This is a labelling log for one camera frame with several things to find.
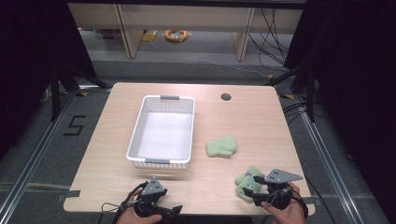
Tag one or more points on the yellow packet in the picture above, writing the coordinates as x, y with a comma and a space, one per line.
150, 36

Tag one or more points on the person's left hand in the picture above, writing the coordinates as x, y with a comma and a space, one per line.
137, 217

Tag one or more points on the green fuzzy sock blue patches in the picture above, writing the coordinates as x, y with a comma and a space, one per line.
246, 180

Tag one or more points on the white perforated plastic basket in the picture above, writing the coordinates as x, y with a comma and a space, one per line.
165, 133

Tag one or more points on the black curtain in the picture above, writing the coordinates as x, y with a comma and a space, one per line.
358, 77
31, 62

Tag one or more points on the black metal stand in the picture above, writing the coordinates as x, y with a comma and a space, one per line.
303, 84
67, 81

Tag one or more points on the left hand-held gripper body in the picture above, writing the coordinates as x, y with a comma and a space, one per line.
151, 193

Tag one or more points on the light wooden desk frame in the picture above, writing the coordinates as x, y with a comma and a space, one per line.
186, 18

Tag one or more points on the person's right hand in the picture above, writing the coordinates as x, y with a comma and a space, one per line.
289, 214

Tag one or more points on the silver metal floor rail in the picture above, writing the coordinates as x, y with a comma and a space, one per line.
330, 161
34, 152

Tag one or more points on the plain green fuzzy sock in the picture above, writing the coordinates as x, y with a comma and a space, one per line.
221, 146

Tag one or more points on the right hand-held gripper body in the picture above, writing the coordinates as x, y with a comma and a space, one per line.
280, 186

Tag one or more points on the grey tape strip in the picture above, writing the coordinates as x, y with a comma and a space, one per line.
308, 200
72, 193

